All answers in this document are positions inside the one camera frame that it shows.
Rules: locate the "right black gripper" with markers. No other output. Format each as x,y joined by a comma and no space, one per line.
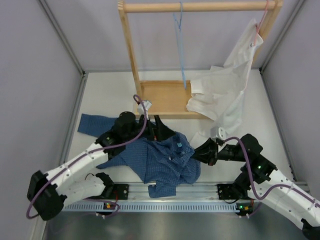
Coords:
206,153

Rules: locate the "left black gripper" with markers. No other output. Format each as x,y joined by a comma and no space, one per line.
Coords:
162,132

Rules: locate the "blue checked shirt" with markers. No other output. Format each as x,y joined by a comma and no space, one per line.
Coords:
162,165

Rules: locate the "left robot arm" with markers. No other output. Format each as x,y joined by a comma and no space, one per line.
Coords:
60,187

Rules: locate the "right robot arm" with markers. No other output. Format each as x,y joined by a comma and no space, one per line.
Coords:
262,181

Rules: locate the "white shirt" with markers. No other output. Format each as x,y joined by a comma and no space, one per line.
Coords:
219,95

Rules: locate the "wooden clothes rack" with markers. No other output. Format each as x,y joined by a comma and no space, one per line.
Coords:
168,97

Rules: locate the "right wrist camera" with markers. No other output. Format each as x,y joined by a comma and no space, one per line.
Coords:
218,132

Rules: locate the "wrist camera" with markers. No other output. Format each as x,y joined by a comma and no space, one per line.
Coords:
143,107
218,132

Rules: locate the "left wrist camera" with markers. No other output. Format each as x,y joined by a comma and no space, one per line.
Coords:
143,107

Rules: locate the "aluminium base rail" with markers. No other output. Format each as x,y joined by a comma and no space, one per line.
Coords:
199,191

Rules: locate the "left aluminium frame post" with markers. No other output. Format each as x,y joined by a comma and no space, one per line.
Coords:
64,41

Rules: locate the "aluminium frame post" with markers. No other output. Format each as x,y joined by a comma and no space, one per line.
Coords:
64,41
288,24

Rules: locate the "grey slotted cable duct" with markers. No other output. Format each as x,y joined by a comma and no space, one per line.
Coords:
153,207

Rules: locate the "blue wire hanger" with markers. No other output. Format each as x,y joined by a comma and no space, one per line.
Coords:
179,42

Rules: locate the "pink wire hanger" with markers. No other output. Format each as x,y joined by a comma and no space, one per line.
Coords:
253,38

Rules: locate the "right aluminium frame post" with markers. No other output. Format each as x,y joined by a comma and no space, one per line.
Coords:
288,24

